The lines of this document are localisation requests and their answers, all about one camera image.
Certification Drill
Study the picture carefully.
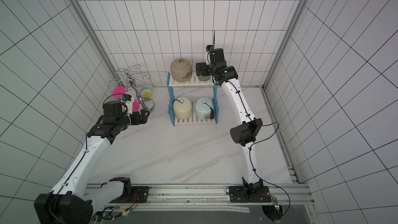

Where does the large beige tea canister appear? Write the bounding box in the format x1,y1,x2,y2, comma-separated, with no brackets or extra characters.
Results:
170,58,192,83

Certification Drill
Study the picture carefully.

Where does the cream tea canister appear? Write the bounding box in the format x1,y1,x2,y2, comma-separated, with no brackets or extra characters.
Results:
173,97,193,120

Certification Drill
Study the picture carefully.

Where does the light blue tea canister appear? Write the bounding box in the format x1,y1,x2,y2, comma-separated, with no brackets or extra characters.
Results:
195,97,214,120

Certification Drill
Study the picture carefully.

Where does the green tea canister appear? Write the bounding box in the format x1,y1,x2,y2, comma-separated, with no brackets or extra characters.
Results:
198,75,210,82

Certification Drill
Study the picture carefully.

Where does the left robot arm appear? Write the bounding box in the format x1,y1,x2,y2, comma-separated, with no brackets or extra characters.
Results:
34,101,153,224

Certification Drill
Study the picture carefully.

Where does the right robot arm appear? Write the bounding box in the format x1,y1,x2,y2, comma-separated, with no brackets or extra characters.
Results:
195,45,263,198

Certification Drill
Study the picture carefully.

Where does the blue white slatted shelf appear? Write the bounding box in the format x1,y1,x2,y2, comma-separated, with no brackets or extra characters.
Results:
167,73,219,126

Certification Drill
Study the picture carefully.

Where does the yellow blue patterned bowl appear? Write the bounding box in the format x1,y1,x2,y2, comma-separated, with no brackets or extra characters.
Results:
138,84,154,98

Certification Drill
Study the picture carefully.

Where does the pink plastic wine glass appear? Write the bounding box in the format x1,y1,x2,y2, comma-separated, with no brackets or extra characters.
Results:
112,87,140,114

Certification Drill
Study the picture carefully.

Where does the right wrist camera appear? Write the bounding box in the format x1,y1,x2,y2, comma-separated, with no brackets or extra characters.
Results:
206,45,214,52

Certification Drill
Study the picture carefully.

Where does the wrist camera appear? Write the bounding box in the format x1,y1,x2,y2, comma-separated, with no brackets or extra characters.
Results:
206,45,214,52
122,94,135,103

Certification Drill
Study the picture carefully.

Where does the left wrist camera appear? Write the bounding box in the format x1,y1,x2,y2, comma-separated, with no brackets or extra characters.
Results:
122,94,135,103

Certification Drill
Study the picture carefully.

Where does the chrome wire glass rack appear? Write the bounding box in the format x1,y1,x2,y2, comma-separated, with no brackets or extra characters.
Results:
109,64,155,113

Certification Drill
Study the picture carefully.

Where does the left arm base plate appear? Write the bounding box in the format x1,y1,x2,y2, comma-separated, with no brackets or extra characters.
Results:
125,186,150,204

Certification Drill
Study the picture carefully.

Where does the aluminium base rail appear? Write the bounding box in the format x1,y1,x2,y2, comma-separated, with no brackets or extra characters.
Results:
107,184,315,213

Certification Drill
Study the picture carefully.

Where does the left base cable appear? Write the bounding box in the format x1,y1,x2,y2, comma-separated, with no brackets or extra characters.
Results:
93,192,140,222

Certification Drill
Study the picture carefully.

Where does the base cable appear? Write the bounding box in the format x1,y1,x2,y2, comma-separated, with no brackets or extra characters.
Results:
93,192,140,222
261,183,291,222

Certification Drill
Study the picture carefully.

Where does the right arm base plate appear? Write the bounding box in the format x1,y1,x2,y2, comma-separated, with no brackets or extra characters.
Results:
226,186,272,203

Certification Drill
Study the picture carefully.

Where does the right base cable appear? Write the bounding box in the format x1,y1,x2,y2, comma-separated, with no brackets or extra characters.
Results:
261,183,291,222

